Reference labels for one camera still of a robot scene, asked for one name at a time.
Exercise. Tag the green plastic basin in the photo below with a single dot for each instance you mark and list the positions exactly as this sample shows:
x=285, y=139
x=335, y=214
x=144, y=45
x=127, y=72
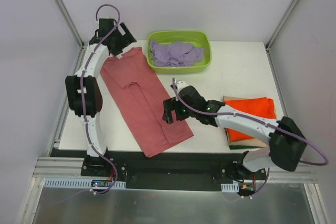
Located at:
x=195, y=37

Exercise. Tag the right slotted cable duct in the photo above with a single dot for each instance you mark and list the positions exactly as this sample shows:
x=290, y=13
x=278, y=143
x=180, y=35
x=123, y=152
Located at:
x=230, y=188

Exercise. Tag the lilac crumpled t-shirt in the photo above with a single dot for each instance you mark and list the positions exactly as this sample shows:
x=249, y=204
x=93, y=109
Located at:
x=176, y=54

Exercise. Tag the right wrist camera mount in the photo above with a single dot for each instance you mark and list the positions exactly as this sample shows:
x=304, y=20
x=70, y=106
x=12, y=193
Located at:
x=180, y=84

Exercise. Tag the slotted cable duct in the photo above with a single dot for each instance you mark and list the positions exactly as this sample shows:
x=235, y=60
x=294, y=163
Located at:
x=83, y=183
x=230, y=188

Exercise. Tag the left slotted cable duct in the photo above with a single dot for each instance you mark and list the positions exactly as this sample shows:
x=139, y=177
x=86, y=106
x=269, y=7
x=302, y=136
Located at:
x=83, y=183

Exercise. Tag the pink t-shirt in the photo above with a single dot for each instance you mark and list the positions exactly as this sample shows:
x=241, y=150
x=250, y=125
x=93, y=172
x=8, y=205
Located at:
x=139, y=95

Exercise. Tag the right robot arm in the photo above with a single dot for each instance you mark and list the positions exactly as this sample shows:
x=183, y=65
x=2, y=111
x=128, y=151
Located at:
x=283, y=148

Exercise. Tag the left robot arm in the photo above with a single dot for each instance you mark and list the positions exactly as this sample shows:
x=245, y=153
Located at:
x=83, y=92

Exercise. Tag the aluminium frame post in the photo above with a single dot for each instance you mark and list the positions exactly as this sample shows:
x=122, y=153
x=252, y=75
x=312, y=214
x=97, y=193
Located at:
x=289, y=10
x=69, y=22

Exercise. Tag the beige folded t-shirt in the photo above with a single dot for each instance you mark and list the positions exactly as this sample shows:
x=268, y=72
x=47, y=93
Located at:
x=254, y=142

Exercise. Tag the orange folded t-shirt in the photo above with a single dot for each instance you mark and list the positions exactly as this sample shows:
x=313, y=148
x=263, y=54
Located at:
x=262, y=107

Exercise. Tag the aluminium front rail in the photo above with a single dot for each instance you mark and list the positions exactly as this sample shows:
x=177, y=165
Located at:
x=71, y=167

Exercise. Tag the right aluminium frame post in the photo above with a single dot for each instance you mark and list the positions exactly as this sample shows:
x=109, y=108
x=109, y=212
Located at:
x=289, y=10

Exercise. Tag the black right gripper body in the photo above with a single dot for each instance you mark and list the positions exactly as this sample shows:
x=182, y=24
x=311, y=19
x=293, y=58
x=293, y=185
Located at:
x=170, y=109

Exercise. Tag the left aluminium frame post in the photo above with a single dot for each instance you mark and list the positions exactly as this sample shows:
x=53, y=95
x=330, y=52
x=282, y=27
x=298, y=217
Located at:
x=69, y=22

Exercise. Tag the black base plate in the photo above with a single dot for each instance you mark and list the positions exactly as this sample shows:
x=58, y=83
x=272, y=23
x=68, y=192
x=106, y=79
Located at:
x=166, y=171

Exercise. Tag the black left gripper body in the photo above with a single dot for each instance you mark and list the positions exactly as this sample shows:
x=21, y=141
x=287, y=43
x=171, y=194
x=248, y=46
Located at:
x=125, y=38

